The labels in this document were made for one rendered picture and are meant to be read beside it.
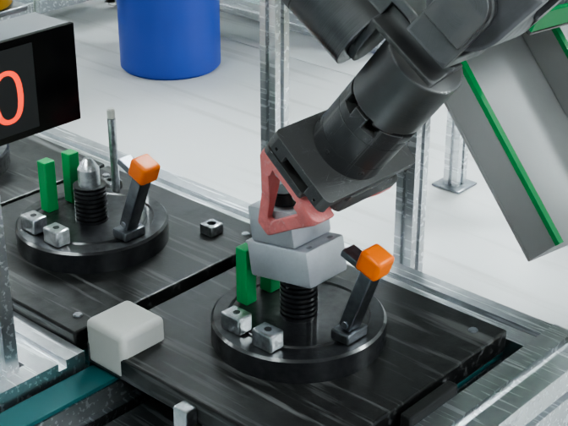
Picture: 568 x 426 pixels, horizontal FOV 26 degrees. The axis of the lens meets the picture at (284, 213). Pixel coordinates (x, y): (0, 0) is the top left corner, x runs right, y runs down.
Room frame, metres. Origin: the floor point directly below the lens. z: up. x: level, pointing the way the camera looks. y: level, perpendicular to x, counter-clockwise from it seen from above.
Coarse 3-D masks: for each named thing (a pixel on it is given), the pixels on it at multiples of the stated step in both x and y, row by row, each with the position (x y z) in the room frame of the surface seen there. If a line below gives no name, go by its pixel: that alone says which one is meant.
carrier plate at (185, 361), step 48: (192, 288) 0.92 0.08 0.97; (384, 288) 0.92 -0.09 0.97; (192, 336) 0.84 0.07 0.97; (432, 336) 0.84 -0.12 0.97; (480, 336) 0.84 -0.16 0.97; (144, 384) 0.79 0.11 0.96; (192, 384) 0.78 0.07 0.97; (240, 384) 0.78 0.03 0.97; (288, 384) 0.78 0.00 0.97; (336, 384) 0.78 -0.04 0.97; (384, 384) 0.78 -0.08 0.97; (432, 384) 0.78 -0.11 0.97
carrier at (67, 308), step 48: (48, 192) 1.03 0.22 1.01; (96, 192) 1.01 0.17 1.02; (48, 240) 0.97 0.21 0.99; (96, 240) 0.97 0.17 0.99; (144, 240) 0.97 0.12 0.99; (192, 240) 1.01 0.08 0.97; (240, 240) 1.01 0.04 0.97; (48, 288) 0.92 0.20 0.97; (96, 288) 0.92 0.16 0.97; (144, 288) 0.92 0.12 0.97
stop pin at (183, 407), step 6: (180, 402) 0.76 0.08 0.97; (186, 402) 0.76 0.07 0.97; (174, 408) 0.75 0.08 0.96; (180, 408) 0.75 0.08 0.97; (186, 408) 0.75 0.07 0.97; (192, 408) 0.75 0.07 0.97; (174, 414) 0.75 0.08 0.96; (180, 414) 0.75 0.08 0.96; (186, 414) 0.75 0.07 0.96; (192, 414) 0.75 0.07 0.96; (174, 420) 0.75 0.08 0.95; (180, 420) 0.75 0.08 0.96; (186, 420) 0.75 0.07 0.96; (192, 420) 0.75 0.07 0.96
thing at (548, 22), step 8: (552, 8) 0.95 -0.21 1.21; (560, 8) 0.96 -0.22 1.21; (544, 16) 0.95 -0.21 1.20; (552, 16) 0.96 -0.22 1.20; (560, 16) 0.96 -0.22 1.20; (536, 24) 0.95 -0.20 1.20; (544, 24) 0.95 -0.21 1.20; (552, 24) 0.96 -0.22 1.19; (560, 24) 0.97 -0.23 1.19; (528, 32) 0.95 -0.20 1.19; (536, 32) 0.95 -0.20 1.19
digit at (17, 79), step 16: (16, 48) 0.78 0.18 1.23; (0, 64) 0.77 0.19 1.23; (16, 64) 0.78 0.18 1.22; (32, 64) 0.78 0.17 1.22; (0, 80) 0.77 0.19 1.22; (16, 80) 0.77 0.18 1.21; (32, 80) 0.78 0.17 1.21; (0, 96) 0.76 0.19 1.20; (16, 96) 0.77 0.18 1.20; (32, 96) 0.78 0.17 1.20; (0, 112) 0.76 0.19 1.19; (16, 112) 0.77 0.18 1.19; (32, 112) 0.78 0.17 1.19; (0, 128) 0.76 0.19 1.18; (16, 128) 0.77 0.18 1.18
